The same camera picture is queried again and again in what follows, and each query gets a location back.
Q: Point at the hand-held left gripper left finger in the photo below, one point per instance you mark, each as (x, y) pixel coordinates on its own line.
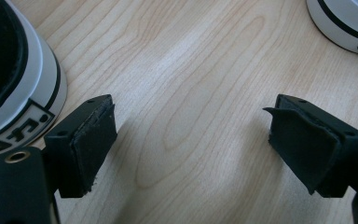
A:
(84, 149)

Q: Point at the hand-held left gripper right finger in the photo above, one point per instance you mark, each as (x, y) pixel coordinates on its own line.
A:
(304, 146)

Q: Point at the black and white sneaker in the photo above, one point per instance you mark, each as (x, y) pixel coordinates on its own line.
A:
(38, 77)
(332, 18)

